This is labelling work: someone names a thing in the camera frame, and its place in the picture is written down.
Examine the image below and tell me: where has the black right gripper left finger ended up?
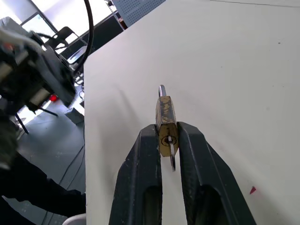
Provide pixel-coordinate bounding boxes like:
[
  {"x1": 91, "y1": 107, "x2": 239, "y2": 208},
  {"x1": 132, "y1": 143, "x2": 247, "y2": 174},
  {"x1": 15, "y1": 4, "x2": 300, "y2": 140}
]
[{"x1": 108, "y1": 124, "x2": 163, "y2": 225}]

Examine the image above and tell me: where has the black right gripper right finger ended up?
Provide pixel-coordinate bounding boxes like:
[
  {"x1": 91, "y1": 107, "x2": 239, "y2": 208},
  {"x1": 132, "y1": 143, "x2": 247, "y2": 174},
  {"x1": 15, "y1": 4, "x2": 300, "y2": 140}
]
[{"x1": 177, "y1": 121, "x2": 257, "y2": 225}]

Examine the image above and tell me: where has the silver key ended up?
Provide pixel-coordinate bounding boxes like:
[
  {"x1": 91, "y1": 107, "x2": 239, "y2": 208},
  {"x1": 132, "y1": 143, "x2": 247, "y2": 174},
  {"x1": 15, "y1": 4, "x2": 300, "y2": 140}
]
[{"x1": 168, "y1": 135, "x2": 177, "y2": 173}]

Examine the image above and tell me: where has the brass padlock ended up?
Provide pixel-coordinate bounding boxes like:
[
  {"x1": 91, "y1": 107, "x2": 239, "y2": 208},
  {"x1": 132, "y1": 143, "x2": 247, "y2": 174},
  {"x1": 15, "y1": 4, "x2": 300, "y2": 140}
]
[{"x1": 155, "y1": 84, "x2": 180, "y2": 158}]

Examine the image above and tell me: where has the black chair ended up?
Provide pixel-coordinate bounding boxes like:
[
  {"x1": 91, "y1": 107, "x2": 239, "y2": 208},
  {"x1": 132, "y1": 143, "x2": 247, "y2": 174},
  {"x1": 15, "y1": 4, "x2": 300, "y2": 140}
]
[{"x1": 45, "y1": 26, "x2": 88, "y2": 51}]

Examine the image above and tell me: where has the white round object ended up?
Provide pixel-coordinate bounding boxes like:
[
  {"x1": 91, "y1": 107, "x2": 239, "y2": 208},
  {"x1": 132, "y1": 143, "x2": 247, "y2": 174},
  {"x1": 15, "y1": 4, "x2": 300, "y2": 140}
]
[{"x1": 62, "y1": 213, "x2": 87, "y2": 225}]

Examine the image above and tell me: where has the person in black clothes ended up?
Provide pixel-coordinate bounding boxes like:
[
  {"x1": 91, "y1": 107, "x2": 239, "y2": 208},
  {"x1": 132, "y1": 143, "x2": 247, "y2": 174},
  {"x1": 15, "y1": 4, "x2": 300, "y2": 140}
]
[{"x1": 0, "y1": 153, "x2": 86, "y2": 218}]

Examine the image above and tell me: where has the grey perforated panel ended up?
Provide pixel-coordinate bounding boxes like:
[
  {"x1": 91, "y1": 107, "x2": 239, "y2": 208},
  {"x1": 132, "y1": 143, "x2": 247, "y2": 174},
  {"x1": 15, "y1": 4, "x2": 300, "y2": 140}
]
[{"x1": 112, "y1": 0, "x2": 166, "y2": 28}]

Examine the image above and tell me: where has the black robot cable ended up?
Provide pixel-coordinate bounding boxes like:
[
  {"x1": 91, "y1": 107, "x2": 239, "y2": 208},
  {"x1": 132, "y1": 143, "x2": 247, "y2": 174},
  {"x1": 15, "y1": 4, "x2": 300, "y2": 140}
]
[{"x1": 74, "y1": 0, "x2": 95, "y2": 71}]

